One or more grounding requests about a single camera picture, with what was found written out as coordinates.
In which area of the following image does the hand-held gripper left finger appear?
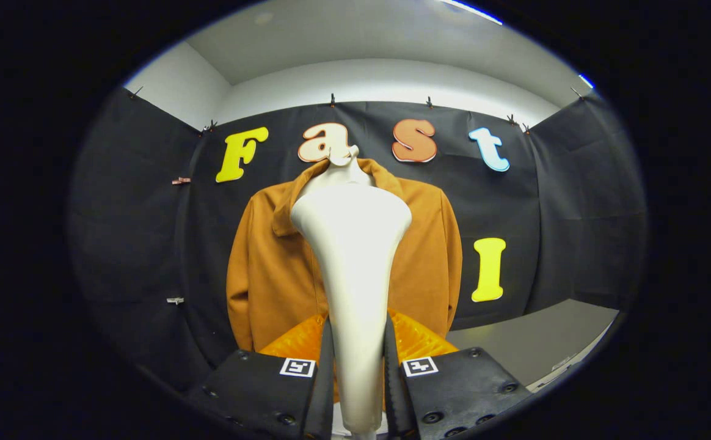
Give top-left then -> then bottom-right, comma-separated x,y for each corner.
188,313 -> 337,440

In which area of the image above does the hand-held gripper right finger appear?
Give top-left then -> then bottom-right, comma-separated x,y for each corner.
383,310 -> 533,440

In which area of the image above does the brown button shirt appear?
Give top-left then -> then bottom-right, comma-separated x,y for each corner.
226,158 -> 463,353

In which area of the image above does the white garment steamer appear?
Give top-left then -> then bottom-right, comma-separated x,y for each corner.
290,183 -> 413,436

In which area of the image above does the grey side table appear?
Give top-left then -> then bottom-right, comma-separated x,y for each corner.
446,298 -> 620,392

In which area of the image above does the black backdrop cloth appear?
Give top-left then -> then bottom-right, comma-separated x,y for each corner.
68,86 -> 648,392

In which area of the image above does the white mannequin torso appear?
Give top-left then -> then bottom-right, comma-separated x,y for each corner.
297,145 -> 376,199

